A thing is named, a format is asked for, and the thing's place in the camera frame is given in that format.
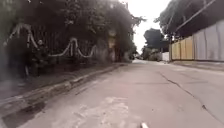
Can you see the robot's own part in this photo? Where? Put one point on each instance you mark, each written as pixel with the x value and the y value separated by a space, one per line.
pixel 144 125

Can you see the overgrown wall with pale vine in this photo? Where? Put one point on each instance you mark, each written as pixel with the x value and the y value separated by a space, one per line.
pixel 66 50

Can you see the grey asphalt road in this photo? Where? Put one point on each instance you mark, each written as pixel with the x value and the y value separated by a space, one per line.
pixel 150 93

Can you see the grey wall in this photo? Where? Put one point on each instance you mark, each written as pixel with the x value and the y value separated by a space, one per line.
pixel 210 41

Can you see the concrete pavement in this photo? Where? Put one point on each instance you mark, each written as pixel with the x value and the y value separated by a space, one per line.
pixel 33 84
pixel 200 64

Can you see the row of trees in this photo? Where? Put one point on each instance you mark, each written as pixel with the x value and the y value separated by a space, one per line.
pixel 83 16

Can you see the tree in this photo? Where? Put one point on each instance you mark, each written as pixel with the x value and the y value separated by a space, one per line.
pixel 155 38

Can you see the concrete kerb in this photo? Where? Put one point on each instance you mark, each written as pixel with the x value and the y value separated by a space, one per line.
pixel 50 89

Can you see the yellow wooden fence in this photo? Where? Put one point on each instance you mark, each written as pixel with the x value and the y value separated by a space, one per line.
pixel 181 50

